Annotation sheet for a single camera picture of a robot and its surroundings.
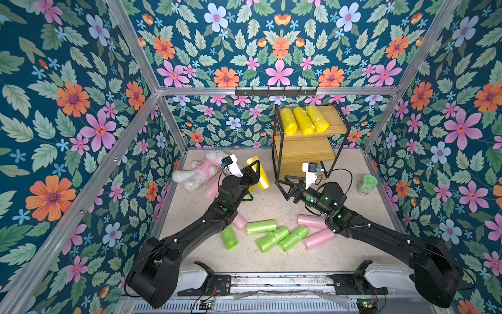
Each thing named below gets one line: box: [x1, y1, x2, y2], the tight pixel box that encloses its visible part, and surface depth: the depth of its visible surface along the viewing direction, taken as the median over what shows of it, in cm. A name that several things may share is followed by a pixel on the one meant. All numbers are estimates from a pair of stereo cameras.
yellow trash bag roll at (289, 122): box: [279, 107, 298, 137], surface depth 79 cm
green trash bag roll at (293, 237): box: [279, 225, 309, 253], surface depth 84 cm
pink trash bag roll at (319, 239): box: [304, 228, 336, 251], surface depth 84 cm
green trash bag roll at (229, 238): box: [220, 225, 238, 250], surface depth 84 cm
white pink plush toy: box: [172, 149, 228, 192], surface depth 100 cm
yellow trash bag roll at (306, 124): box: [292, 106, 317, 136], surface depth 81 cm
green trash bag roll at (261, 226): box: [246, 219, 278, 235], surface depth 87 cm
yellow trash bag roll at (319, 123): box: [305, 104, 330, 133], surface depth 81 cm
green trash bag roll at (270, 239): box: [256, 226, 290, 254], surface depth 84 cm
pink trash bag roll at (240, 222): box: [232, 213, 248, 231], surface depth 89 cm
